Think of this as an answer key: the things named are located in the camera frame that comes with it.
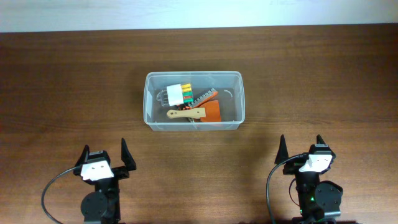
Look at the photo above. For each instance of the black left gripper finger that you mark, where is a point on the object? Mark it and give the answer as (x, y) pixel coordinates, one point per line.
(126, 157)
(84, 156)

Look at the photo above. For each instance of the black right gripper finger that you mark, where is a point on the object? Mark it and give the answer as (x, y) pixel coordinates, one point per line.
(282, 153)
(319, 140)

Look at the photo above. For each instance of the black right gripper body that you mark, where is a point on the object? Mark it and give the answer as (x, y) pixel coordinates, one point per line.
(292, 168)

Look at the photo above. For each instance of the clear plastic container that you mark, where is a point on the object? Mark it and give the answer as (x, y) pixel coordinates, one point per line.
(231, 97)

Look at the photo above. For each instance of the coloured screwdriver bit set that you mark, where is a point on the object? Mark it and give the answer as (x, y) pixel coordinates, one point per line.
(174, 95)

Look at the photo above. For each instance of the orange scraper wooden handle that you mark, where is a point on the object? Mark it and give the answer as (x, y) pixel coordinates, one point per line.
(208, 112)

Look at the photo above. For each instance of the orange socket bit rail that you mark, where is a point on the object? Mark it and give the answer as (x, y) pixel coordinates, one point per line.
(203, 99)

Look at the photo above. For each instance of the orange black long-nose pliers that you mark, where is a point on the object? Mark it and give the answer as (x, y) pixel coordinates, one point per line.
(184, 107)

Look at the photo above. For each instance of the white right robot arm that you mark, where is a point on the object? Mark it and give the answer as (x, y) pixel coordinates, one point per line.
(319, 201)

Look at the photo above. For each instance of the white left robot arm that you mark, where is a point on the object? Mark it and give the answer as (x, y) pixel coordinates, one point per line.
(103, 204)

